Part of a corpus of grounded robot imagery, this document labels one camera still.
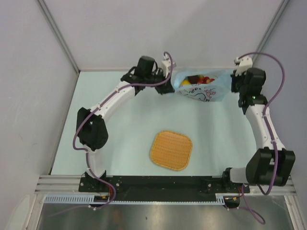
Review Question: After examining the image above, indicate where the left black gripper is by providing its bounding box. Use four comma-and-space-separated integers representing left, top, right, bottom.
144, 69, 175, 95

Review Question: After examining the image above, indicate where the blue plastic bag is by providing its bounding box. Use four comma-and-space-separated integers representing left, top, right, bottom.
171, 68, 233, 102

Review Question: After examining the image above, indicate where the woven bamboo tray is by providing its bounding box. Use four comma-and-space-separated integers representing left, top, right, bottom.
150, 130, 193, 171

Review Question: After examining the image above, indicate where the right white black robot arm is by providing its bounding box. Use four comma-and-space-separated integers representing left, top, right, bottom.
221, 68, 295, 192

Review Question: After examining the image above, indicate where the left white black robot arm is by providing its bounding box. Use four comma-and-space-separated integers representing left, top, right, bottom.
72, 52, 175, 192

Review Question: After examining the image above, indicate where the yellow fake lemon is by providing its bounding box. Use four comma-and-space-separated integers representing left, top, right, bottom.
180, 79, 191, 86

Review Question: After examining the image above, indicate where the fake strawberries cluster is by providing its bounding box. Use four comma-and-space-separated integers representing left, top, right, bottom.
197, 75, 215, 84

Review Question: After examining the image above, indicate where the dark brown fake fruit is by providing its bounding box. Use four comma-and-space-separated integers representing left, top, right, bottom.
187, 75, 199, 84

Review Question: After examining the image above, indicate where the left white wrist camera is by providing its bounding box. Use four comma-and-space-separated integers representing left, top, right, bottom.
160, 59, 177, 78

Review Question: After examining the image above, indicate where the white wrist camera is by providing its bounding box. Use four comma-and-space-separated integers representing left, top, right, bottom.
234, 56, 253, 77
160, 59, 177, 78

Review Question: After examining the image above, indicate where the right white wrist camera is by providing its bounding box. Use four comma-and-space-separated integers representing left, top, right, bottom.
234, 56, 253, 77

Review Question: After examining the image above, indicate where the right slotted cable duct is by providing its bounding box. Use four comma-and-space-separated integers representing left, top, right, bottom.
215, 193, 241, 206

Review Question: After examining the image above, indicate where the slotted cable duct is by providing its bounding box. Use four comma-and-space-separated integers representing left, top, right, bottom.
215, 193, 241, 206
45, 195, 110, 204

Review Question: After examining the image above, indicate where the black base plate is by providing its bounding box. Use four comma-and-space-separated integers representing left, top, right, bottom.
78, 175, 250, 202

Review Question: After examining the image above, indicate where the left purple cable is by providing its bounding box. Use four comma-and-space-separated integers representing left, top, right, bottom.
72, 51, 174, 212

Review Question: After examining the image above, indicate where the aluminium frame rail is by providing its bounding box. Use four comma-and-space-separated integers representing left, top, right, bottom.
34, 174, 294, 195

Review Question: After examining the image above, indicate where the left slotted cable duct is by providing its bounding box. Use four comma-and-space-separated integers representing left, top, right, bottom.
45, 195, 110, 204

